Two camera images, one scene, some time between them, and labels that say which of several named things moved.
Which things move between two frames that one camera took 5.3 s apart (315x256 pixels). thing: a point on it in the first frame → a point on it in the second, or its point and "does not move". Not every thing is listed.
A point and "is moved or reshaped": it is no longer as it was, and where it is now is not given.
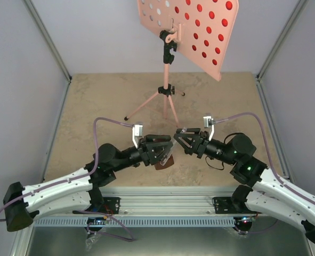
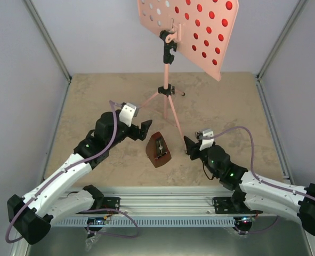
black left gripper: (147, 151) → (145, 127)
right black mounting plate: (224, 205) does not move
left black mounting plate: (111, 205) does not move
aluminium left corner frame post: (46, 34) does not move
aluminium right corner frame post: (285, 167) does not move
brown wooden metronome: (170, 162) is moved or reshaped
